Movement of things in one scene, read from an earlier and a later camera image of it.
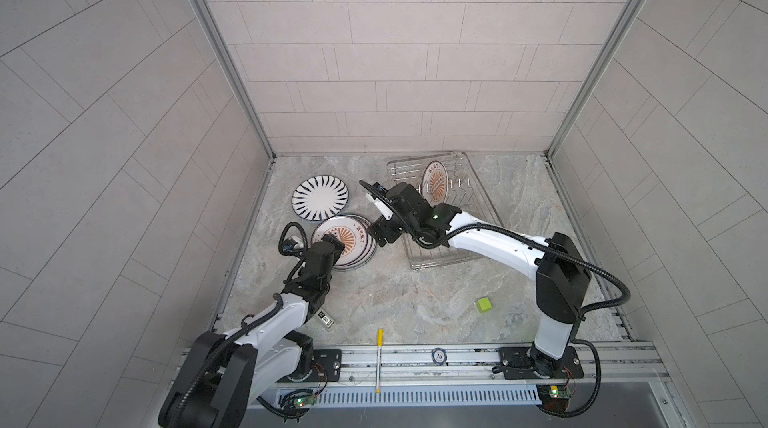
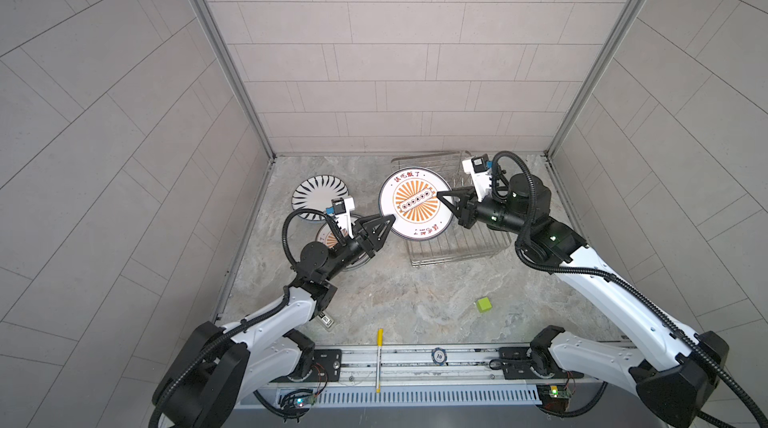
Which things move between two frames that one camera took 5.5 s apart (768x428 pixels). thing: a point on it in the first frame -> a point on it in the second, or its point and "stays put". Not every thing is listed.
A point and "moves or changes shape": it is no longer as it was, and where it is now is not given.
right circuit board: (554, 397) stays put
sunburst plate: (435, 182) moves or changes shape
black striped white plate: (320, 198) stays put
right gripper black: (384, 226) -> (468, 208)
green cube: (484, 305) stays put
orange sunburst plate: (351, 231) stays put
